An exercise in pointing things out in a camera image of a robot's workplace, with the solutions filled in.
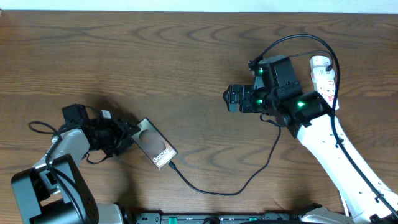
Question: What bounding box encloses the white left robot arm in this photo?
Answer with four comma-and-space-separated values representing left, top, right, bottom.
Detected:
11, 104, 140, 223

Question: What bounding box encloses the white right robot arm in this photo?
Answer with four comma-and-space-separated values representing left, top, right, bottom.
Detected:
223, 55, 397, 223

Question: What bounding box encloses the white power strip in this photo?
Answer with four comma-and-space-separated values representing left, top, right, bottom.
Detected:
311, 67, 336, 107

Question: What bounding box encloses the black charging cable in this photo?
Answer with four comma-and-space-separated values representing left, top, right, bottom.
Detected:
167, 50, 335, 197

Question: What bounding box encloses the white USB charger adapter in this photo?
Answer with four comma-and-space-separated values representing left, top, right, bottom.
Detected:
310, 55, 333, 71

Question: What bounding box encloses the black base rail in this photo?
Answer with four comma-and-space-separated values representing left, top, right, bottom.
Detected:
124, 203, 368, 224

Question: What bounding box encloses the smartphone with bronze back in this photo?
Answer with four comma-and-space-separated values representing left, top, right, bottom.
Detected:
132, 118, 178, 169

